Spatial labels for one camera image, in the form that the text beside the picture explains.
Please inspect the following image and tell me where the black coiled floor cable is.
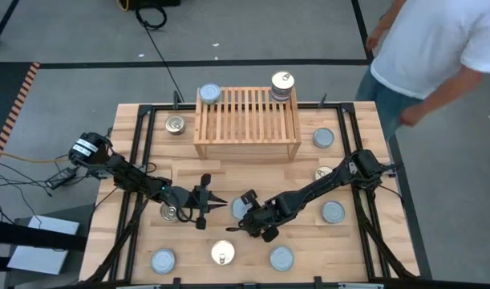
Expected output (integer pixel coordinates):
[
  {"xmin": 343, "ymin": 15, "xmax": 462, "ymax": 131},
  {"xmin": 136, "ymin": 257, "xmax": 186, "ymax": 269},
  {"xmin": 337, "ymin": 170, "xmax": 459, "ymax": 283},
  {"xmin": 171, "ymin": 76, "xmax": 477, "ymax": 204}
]
[{"xmin": 134, "ymin": 3, "xmax": 185, "ymax": 104}]

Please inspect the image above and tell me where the yellow floor cable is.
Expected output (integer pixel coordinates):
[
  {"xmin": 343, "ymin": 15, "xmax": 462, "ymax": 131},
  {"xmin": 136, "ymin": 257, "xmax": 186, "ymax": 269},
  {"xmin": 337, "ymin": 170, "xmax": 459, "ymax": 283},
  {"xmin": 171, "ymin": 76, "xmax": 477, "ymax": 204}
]
[{"xmin": 0, "ymin": 150, "xmax": 71, "ymax": 165}]

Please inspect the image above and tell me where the green white label tuna can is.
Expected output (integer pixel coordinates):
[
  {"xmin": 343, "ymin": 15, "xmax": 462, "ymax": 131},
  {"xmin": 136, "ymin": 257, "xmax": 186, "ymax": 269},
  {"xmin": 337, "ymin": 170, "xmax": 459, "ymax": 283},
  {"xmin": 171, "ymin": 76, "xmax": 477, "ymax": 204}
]
[
  {"xmin": 269, "ymin": 245, "xmax": 296, "ymax": 272},
  {"xmin": 230, "ymin": 196, "xmax": 253, "ymax": 221},
  {"xmin": 149, "ymin": 247, "xmax": 177, "ymax": 275},
  {"xmin": 312, "ymin": 127, "xmax": 335, "ymax": 149},
  {"xmin": 198, "ymin": 83, "xmax": 222, "ymax": 106},
  {"xmin": 321, "ymin": 200, "xmax": 346, "ymax": 225}
]

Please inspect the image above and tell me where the orange black striped strip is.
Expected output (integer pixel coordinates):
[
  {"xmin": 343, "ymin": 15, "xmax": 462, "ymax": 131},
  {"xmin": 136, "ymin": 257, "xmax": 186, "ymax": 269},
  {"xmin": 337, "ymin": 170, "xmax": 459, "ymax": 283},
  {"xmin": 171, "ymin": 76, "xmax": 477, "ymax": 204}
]
[{"xmin": 0, "ymin": 62, "xmax": 41, "ymax": 152}]

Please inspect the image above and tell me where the white flat box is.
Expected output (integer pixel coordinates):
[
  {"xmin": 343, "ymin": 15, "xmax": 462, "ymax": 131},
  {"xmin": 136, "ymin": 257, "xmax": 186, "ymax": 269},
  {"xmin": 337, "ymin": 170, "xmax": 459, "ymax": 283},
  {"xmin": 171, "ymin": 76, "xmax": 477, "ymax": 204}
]
[{"xmin": 6, "ymin": 214, "xmax": 80, "ymax": 276}]

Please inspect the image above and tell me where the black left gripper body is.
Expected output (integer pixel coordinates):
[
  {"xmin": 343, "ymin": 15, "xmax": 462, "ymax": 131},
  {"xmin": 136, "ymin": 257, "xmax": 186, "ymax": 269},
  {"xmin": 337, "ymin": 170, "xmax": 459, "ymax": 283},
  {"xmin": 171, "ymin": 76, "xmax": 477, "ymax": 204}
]
[{"xmin": 174, "ymin": 174, "xmax": 213, "ymax": 230}]

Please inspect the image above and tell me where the person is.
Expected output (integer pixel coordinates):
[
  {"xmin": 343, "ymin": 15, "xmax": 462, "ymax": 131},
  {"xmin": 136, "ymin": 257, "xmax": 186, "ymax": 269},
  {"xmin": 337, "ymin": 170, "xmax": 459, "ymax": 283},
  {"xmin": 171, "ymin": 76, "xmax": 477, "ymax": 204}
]
[{"xmin": 354, "ymin": 0, "xmax": 490, "ymax": 140}]

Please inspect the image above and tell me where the black power adapter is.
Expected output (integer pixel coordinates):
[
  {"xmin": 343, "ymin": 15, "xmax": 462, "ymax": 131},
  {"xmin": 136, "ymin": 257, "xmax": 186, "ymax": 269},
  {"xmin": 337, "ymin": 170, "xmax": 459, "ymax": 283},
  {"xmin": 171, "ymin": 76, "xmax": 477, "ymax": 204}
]
[{"xmin": 45, "ymin": 167, "xmax": 78, "ymax": 189}]

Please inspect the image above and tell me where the black beam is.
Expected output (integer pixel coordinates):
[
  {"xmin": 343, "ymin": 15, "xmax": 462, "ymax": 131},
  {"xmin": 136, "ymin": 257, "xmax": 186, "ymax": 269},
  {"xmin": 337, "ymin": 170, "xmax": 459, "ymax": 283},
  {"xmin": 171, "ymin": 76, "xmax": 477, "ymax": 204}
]
[{"xmin": 0, "ymin": 219, "xmax": 88, "ymax": 252}]

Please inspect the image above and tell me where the black equipment case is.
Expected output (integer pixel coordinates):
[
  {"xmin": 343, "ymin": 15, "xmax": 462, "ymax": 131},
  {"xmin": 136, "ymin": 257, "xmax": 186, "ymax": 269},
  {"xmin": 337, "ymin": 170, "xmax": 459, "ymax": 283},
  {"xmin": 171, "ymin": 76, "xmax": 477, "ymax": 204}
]
[{"xmin": 126, "ymin": 0, "xmax": 182, "ymax": 10}]

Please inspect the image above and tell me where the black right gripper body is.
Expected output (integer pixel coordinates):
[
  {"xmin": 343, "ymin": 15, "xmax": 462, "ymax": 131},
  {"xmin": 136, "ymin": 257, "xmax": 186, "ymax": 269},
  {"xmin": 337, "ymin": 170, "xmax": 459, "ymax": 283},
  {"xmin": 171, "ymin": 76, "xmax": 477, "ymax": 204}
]
[{"xmin": 244, "ymin": 190, "xmax": 294, "ymax": 243}]

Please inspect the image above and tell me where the wooden slatted shelf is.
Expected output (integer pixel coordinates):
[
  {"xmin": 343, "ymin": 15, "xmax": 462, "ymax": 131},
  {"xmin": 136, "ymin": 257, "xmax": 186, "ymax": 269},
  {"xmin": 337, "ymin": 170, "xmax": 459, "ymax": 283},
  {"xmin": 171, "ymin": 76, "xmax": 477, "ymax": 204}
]
[{"xmin": 192, "ymin": 86, "xmax": 302, "ymax": 161}]

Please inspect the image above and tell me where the black metal table frame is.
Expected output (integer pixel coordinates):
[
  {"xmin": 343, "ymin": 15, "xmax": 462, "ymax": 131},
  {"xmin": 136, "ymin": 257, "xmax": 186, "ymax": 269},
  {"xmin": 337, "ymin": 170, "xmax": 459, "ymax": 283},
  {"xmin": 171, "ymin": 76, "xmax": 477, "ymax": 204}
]
[{"xmin": 82, "ymin": 102, "xmax": 422, "ymax": 289}]

